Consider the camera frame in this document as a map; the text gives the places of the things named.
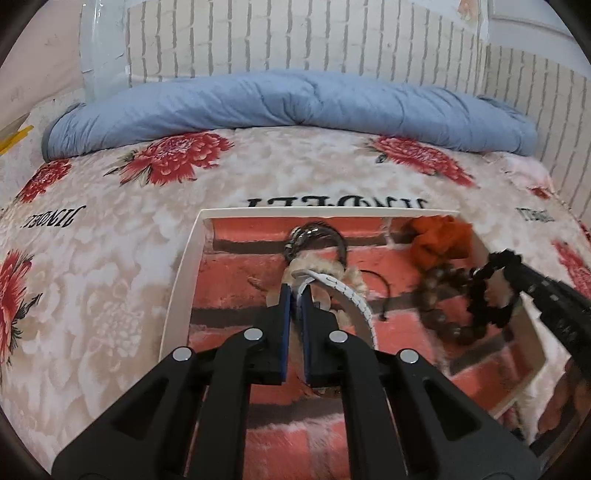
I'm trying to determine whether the person's right hand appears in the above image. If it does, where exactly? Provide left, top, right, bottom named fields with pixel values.
left=538, top=362, right=591, bottom=438

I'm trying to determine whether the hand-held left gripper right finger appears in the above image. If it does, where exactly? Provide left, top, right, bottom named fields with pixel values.
left=299, top=287, right=544, bottom=480

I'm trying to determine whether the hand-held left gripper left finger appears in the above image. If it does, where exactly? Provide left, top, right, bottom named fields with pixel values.
left=51, top=282, right=294, bottom=480

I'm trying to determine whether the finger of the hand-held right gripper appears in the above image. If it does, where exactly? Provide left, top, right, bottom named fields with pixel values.
left=522, top=288, right=591, bottom=370
left=501, top=264, right=591, bottom=324

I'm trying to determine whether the white tray with brick lining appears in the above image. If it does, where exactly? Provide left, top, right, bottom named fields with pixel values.
left=159, top=208, right=555, bottom=480

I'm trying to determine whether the clear plastic sheet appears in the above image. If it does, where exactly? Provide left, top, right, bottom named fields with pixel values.
left=78, top=0, right=132, bottom=100

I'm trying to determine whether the orange scrunchie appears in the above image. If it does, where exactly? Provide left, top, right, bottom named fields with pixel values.
left=406, top=216, right=474, bottom=269

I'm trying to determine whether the black bead bracelet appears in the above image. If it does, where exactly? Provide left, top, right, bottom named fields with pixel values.
left=468, top=249, right=523, bottom=329

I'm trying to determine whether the cream scrunchie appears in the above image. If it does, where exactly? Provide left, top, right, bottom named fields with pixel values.
left=283, top=257, right=371, bottom=324

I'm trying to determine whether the white patterned strap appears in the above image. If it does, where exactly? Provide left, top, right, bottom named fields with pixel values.
left=295, top=270, right=380, bottom=350

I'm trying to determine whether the thin black cord bracelet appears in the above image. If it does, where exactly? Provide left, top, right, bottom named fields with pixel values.
left=358, top=270, right=394, bottom=322

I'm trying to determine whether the brown wooden bead bracelet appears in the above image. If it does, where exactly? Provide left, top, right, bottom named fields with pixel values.
left=418, top=265, right=491, bottom=345

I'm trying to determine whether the dark ring bracelet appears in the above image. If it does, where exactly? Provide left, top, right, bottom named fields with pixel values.
left=285, top=222, right=347, bottom=267

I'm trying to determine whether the group of flower wall stickers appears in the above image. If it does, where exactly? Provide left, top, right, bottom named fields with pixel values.
left=455, top=0, right=490, bottom=28

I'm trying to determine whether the blue rolled quilt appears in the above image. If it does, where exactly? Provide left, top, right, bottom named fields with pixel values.
left=41, top=69, right=539, bottom=162

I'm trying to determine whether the floral printed blanket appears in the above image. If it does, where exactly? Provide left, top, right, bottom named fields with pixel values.
left=0, top=99, right=591, bottom=480

